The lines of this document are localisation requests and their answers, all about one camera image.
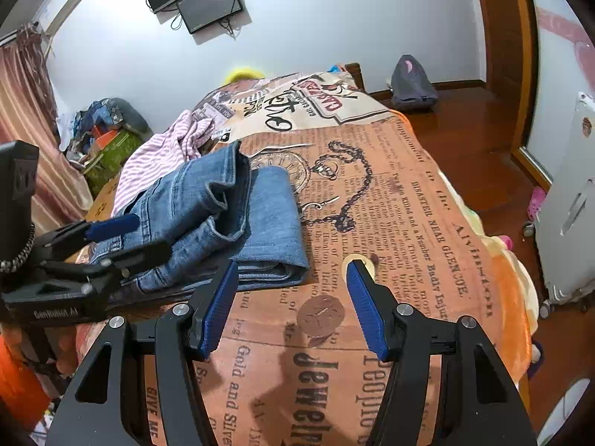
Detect blue denim jeans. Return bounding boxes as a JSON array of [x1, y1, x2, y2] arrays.
[[92, 143, 309, 307]]

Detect newspaper print bed blanket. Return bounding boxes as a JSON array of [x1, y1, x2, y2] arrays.
[[196, 71, 534, 445]]

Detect wooden door frame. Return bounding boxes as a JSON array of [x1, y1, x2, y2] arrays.
[[479, 0, 551, 190]]

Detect pink striped garment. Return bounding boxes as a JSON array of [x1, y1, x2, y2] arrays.
[[111, 110, 216, 217]]

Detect striped brown curtain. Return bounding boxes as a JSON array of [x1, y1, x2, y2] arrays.
[[0, 24, 93, 235]]

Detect grey backpack on floor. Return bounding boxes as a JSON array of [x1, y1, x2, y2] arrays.
[[390, 54, 438, 112]]

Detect white suitcase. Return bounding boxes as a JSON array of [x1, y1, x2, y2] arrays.
[[535, 93, 594, 318]]

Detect yellow foam tube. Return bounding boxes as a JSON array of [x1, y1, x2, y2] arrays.
[[224, 67, 265, 85]]

